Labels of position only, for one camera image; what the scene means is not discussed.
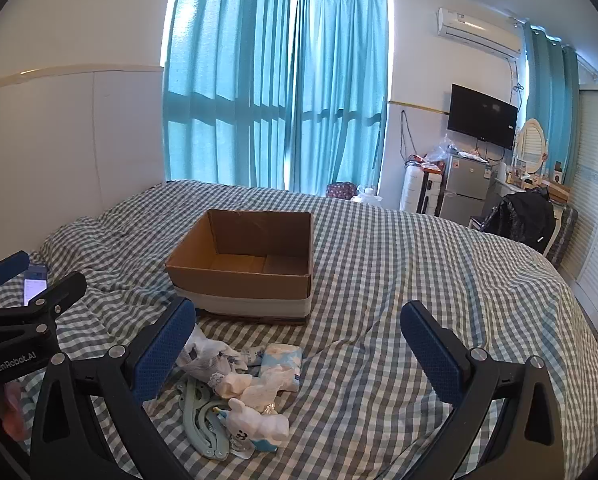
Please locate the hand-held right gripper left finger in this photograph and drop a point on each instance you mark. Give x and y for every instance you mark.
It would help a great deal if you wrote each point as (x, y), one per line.
(164, 355)

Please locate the small blue and white packet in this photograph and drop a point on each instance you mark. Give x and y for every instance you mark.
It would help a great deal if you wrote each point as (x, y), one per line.
(251, 356)

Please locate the white tissue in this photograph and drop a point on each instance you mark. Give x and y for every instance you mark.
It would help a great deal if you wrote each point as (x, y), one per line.
(259, 385)

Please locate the white oval mirror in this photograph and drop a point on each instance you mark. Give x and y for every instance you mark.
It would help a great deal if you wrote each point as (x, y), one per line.
(531, 145)

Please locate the white louvered wardrobe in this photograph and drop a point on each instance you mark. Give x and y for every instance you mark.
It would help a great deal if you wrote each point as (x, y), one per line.
(594, 185)

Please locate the dark floral bag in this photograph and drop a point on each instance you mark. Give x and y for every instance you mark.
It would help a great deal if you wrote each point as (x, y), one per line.
(341, 191)

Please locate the black jacket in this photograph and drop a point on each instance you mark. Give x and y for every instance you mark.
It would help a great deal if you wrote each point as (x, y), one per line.
(524, 217)

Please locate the silver fridge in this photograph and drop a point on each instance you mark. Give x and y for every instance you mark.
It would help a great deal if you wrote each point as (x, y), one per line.
(466, 187)

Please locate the blue and white tissue packet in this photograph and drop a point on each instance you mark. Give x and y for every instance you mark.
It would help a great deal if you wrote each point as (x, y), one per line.
(284, 357)

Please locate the black wall television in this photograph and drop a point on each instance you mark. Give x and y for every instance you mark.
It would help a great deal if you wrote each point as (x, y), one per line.
(481, 115)

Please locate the white headboard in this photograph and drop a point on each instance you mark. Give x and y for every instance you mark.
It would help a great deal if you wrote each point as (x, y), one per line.
(54, 160)

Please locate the checkered duvet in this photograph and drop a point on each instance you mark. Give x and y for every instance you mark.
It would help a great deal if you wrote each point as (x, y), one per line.
(404, 260)

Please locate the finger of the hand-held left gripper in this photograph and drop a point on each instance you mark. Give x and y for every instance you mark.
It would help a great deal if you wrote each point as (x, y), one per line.
(9, 267)
(69, 287)

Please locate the white patterned cloth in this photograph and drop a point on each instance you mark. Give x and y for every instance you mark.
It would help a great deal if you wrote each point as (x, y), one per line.
(204, 355)

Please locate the light blue hanger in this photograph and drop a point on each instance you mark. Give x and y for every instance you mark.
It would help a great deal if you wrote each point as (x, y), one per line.
(199, 420)

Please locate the smartphone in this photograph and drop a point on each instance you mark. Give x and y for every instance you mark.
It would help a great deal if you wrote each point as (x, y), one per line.
(35, 282)

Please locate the wide teal curtain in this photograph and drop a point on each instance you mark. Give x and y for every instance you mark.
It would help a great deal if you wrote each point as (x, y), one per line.
(224, 85)

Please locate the white air conditioner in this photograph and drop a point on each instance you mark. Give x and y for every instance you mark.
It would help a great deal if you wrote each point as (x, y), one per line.
(479, 30)

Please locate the narrow teal curtain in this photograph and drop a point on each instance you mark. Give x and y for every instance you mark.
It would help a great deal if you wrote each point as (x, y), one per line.
(549, 80)

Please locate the clear plastic bag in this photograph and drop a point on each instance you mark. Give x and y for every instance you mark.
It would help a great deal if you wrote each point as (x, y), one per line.
(440, 152)

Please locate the person's left hand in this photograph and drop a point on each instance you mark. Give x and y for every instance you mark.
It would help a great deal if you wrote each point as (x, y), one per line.
(6, 405)

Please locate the black and white suitcase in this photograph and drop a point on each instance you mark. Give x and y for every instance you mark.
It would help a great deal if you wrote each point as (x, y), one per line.
(431, 192)

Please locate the cardboard box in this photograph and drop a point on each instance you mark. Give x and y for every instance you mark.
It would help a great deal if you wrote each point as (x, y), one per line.
(229, 280)

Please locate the grey patterned storage bag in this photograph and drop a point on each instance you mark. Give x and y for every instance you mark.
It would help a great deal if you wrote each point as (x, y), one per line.
(566, 230)

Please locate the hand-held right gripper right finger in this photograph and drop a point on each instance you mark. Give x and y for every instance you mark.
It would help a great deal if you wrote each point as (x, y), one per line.
(431, 355)

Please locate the white rabbit figure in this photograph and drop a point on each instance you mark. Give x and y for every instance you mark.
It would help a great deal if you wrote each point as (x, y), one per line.
(256, 422)

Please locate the white plastic bag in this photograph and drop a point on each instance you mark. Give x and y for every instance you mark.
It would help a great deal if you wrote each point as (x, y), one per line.
(366, 195)

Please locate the checkered pillow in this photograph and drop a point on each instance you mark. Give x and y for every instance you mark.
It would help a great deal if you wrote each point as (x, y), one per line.
(79, 240)

